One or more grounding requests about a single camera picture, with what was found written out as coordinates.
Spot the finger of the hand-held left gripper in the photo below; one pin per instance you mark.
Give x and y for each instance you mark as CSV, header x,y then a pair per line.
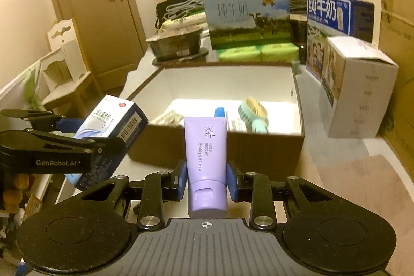
x,y
97,145
64,125

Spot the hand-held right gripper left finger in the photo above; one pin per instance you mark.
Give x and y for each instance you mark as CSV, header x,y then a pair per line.
x,y
181,182

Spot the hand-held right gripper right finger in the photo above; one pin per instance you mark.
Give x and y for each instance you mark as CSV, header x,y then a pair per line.
x,y
231,182

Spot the purple cosmetic tube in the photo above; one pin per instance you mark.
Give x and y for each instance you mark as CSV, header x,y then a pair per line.
x,y
206,159

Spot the blue white medicine box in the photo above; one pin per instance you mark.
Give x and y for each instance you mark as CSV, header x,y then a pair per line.
x,y
126,120

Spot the brown storage box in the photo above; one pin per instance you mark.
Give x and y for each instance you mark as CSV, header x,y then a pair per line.
x,y
155,146

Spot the blue plastic object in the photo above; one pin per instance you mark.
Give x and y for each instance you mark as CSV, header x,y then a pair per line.
x,y
220,111

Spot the yellow plush toy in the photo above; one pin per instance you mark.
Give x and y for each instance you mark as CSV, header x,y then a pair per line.
x,y
14,193

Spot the green cloth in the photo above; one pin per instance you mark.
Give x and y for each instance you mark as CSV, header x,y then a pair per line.
x,y
32,88

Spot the small wooden chair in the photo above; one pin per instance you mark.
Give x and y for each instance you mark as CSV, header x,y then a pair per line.
x,y
64,69

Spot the white pill box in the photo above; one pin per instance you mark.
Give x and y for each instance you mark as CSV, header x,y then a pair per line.
x,y
236,125

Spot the silver blister pack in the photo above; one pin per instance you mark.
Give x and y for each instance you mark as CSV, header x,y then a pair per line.
x,y
168,118

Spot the wooden door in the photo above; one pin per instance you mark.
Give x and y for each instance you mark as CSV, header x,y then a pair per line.
x,y
97,20

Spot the black instant food bowl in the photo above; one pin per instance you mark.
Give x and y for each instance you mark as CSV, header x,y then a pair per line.
x,y
174,43
181,58

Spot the green tissue pack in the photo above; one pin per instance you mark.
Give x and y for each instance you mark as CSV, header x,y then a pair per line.
x,y
279,52
239,53

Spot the stack of cream packets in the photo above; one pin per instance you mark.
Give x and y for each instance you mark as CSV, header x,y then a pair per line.
x,y
184,23

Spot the black laptop bag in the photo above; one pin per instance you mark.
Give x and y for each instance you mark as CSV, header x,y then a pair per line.
x,y
168,6

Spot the white product box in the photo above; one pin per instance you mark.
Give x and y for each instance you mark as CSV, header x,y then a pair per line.
x,y
359,88

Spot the green cow print milk carton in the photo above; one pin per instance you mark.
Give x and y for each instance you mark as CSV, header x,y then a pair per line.
x,y
245,17

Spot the blue milk carton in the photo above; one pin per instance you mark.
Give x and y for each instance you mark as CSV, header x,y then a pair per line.
x,y
333,23

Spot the large cardboard box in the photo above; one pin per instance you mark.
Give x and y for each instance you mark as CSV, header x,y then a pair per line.
x,y
397,53

